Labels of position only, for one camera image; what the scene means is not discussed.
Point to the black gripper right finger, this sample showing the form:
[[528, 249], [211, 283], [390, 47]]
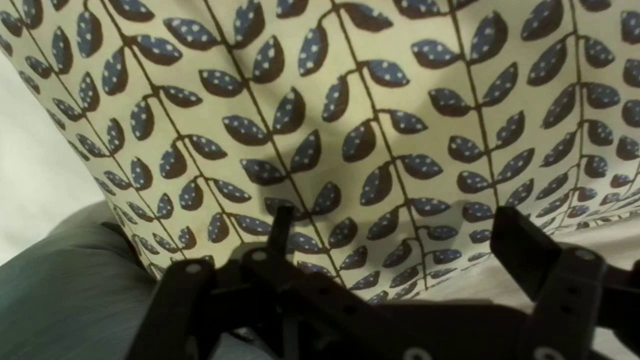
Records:
[[560, 293]]

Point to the teal square pillow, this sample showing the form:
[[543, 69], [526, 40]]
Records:
[[60, 300]]

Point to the white fabric sofa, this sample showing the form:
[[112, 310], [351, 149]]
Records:
[[32, 167]]

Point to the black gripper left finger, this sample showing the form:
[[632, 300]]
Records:
[[180, 300]]

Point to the leaf pattern pillow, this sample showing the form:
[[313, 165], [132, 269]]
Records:
[[372, 100]]

